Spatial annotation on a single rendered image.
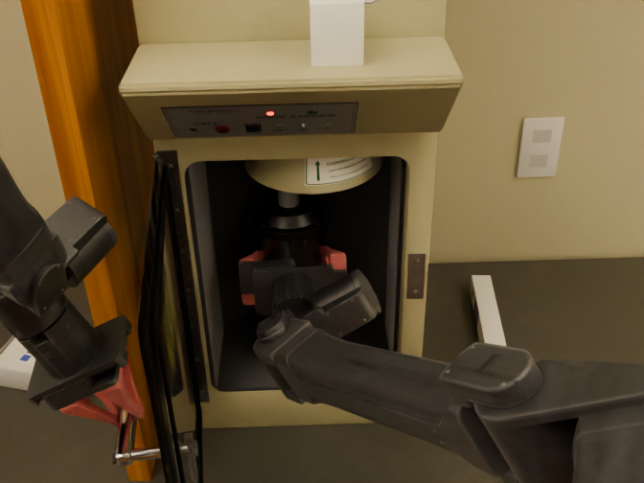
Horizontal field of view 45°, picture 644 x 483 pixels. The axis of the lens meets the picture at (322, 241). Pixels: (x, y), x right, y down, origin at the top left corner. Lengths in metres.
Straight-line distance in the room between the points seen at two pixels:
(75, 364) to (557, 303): 0.90
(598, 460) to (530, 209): 1.07
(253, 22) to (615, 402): 0.54
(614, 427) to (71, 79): 0.57
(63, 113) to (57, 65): 0.05
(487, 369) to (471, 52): 0.88
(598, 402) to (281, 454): 0.71
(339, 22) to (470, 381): 0.38
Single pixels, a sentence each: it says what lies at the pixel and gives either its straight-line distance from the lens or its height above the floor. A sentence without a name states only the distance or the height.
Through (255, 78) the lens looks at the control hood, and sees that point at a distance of 0.74.
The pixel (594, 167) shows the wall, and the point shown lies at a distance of 1.49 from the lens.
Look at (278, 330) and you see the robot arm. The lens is 0.83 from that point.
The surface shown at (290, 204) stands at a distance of 1.01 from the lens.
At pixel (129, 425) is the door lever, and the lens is 0.82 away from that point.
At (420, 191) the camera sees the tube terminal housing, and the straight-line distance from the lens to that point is 0.93.
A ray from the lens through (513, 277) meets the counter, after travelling 1.47.
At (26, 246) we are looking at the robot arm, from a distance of 0.62.
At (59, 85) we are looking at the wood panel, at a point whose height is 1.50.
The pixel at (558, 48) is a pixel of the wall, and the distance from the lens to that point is 1.37.
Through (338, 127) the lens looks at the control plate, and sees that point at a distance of 0.83.
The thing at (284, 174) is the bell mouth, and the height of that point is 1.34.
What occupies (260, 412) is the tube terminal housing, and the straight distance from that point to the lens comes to 1.14.
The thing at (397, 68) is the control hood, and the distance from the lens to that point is 0.76.
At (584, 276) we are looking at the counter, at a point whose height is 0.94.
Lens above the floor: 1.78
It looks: 33 degrees down
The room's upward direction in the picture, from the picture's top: 1 degrees counter-clockwise
